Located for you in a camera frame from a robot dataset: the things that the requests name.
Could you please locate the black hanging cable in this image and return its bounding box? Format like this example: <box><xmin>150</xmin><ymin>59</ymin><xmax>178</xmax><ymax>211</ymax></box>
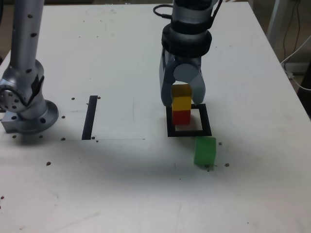
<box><xmin>282</xmin><ymin>0</ymin><xmax>301</xmax><ymax>61</ymax></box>

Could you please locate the black tape square outline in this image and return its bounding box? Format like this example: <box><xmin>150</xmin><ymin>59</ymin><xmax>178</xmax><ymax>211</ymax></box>
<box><xmin>166</xmin><ymin>103</ymin><xmax>212</xmax><ymax>138</ymax></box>

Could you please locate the red cube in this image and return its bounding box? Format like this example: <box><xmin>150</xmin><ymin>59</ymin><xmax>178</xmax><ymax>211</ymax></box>
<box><xmin>172</xmin><ymin>110</ymin><xmax>191</xmax><ymax>126</ymax></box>

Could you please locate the yellow cube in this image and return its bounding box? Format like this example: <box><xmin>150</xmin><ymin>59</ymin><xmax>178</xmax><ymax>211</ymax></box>
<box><xmin>171</xmin><ymin>83</ymin><xmax>193</xmax><ymax>112</ymax></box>

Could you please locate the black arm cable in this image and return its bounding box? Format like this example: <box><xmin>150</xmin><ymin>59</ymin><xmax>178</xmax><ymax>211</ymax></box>
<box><xmin>153</xmin><ymin>0</ymin><xmax>223</xmax><ymax>25</ymax></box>

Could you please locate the black tape strip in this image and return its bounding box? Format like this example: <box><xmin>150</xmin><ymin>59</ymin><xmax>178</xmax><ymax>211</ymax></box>
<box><xmin>82</xmin><ymin>95</ymin><xmax>98</xmax><ymax>141</ymax></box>

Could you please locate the white post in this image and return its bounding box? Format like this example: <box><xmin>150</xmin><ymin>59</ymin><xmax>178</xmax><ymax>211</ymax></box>
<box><xmin>266</xmin><ymin>0</ymin><xmax>289</xmax><ymax>42</ymax></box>

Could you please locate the white cable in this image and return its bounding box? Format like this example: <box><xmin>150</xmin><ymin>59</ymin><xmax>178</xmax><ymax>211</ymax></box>
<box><xmin>280</xmin><ymin>33</ymin><xmax>311</xmax><ymax>92</ymax></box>

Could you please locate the green cube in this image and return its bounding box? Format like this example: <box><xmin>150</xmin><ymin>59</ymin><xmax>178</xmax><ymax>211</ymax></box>
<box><xmin>193</xmin><ymin>136</ymin><xmax>217</xmax><ymax>168</ymax></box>

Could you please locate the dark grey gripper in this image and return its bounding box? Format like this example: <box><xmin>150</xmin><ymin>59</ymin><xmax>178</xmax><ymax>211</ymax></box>
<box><xmin>158</xmin><ymin>48</ymin><xmax>207</xmax><ymax>108</ymax></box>

